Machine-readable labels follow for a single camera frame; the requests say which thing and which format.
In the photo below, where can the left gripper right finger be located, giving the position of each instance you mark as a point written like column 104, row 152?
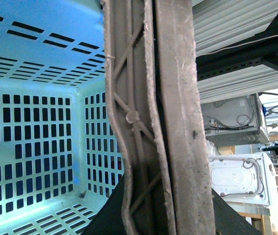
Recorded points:
column 189, row 174

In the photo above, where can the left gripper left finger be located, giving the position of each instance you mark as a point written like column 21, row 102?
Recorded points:
column 147, row 207

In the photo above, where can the light blue plastic basket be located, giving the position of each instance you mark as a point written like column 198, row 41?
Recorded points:
column 59, row 159

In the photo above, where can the white appliance upper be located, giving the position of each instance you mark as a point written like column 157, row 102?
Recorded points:
column 235, row 121

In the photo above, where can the white appliance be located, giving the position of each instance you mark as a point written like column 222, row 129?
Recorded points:
column 235, row 121
column 244, row 178

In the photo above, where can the white appliance lower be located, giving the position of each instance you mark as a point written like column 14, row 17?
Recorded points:
column 244, row 178

